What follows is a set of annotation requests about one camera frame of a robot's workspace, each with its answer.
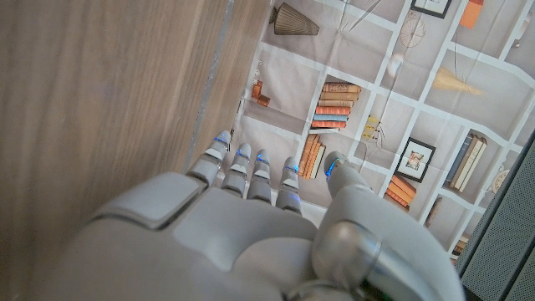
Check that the grey perforated panel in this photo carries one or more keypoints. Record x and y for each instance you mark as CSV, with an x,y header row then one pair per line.
x,y
501,246

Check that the printed bookshelf backdrop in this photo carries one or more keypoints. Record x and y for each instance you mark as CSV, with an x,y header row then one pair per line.
x,y
397,104

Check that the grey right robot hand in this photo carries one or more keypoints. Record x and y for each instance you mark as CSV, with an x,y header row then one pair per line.
x,y
217,246

